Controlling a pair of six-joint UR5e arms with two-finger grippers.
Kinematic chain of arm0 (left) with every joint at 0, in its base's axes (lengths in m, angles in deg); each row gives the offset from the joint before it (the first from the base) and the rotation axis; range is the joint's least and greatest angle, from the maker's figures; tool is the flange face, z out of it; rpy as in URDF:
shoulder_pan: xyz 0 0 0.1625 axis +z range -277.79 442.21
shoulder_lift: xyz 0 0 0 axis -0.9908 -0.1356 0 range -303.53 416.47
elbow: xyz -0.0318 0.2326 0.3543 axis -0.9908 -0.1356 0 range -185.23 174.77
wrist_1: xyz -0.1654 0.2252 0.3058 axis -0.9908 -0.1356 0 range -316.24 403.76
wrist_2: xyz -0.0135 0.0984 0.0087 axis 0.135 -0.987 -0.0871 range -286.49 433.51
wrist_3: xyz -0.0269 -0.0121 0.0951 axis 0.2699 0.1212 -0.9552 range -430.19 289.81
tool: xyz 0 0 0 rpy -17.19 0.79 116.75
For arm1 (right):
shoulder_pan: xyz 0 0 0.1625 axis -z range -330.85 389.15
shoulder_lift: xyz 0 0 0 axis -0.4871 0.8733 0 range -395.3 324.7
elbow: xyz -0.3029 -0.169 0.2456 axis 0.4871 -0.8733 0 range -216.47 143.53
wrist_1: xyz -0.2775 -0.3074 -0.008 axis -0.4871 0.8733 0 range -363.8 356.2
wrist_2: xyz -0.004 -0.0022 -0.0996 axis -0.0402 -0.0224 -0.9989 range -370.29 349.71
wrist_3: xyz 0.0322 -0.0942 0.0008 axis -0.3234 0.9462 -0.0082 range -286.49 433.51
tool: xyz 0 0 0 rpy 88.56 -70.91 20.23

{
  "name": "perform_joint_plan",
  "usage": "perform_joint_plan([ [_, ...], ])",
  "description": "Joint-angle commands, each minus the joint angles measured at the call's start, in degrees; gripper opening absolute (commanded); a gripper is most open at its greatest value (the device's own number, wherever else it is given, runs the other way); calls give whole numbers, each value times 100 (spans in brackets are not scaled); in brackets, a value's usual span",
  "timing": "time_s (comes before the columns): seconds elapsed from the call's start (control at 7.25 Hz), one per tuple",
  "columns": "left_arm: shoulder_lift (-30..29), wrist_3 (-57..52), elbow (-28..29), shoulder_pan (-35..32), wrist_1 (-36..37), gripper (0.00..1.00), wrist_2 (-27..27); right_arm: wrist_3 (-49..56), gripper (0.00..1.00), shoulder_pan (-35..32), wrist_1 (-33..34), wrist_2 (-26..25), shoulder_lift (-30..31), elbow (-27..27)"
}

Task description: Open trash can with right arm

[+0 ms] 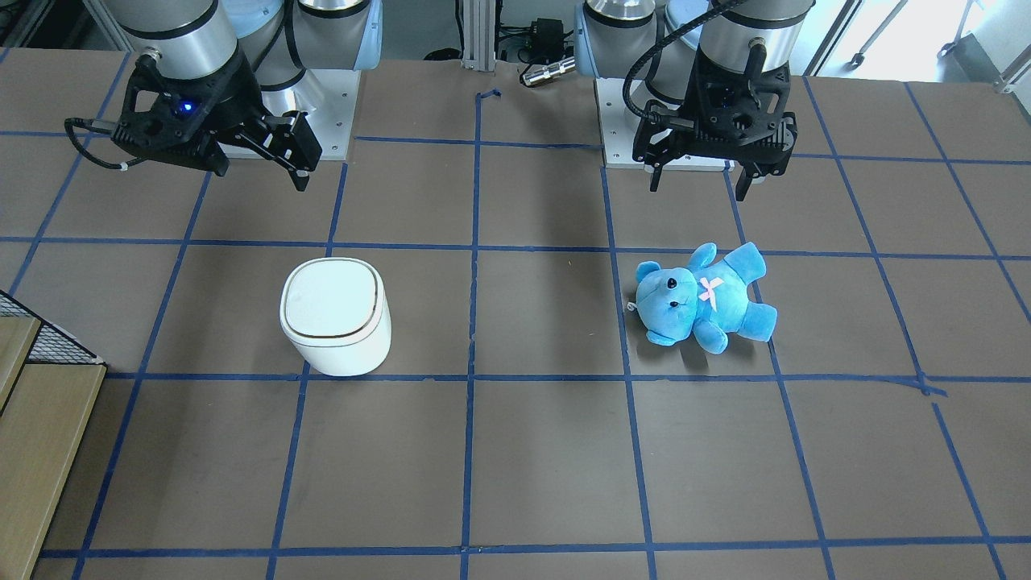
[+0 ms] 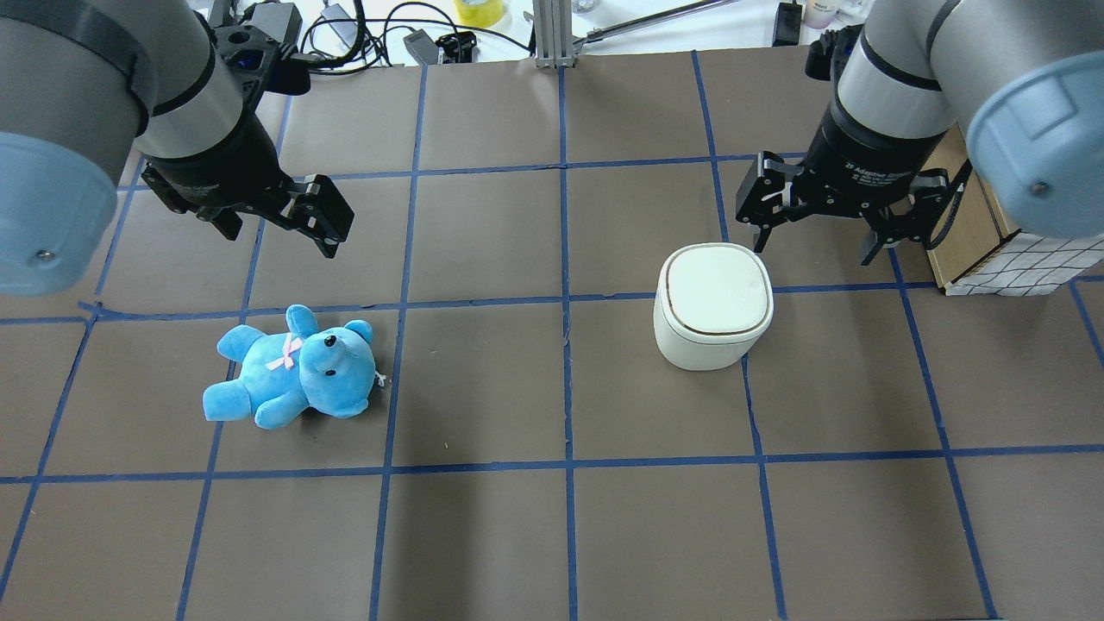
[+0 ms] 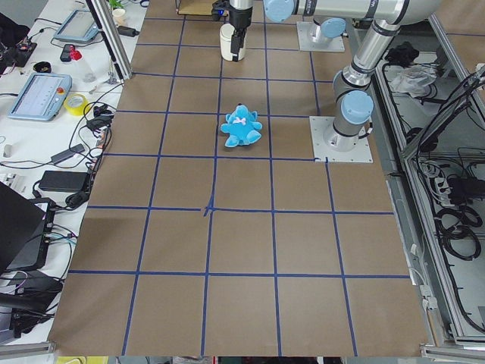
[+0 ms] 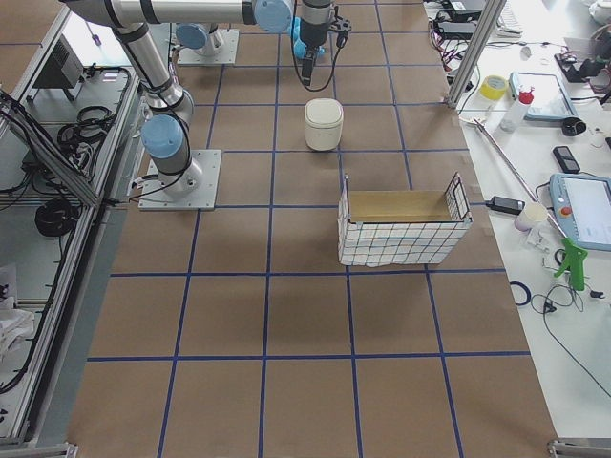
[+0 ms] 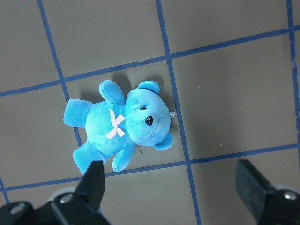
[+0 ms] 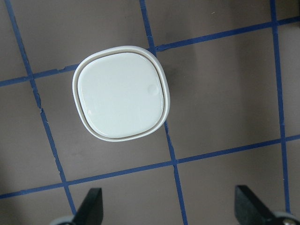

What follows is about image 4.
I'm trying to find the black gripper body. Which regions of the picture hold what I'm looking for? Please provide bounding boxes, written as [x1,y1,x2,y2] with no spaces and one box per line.
[301,16,352,49]

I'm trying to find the white trash can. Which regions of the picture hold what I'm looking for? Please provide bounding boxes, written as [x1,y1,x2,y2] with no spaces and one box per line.
[305,98,344,151]

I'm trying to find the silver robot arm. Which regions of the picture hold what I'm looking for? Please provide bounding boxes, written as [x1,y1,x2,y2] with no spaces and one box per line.
[66,1,351,210]
[176,23,224,55]

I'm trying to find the blue teddy bear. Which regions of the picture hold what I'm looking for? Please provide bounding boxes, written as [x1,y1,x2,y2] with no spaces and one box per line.
[286,16,306,60]

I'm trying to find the yellow tape roll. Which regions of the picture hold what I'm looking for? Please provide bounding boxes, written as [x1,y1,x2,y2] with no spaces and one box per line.
[479,75,508,101]

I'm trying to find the red capped spray bottle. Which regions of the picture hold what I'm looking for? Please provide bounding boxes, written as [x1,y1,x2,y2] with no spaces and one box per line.
[499,88,534,133]

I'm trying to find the black power adapter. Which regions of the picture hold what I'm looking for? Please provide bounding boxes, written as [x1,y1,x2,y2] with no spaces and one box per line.
[485,196,525,216]

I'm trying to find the teach pendant tablet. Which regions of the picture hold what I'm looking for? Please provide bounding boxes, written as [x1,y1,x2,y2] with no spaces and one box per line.
[509,72,578,121]
[550,174,610,252]

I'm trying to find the white paper cup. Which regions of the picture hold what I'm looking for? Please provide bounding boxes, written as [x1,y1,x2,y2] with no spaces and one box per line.
[514,202,548,232]

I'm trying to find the blue tape roll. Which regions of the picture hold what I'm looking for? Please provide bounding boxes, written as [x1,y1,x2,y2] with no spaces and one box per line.
[510,281,532,307]

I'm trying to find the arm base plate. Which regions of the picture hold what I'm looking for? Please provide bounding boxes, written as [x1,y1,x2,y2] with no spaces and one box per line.
[176,24,240,66]
[137,150,222,211]

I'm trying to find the aluminium frame post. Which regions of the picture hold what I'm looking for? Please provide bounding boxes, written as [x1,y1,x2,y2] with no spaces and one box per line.
[446,0,506,108]

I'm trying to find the green handled reacher tool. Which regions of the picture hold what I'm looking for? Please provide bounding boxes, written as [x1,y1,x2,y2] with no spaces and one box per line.
[466,118,588,291]

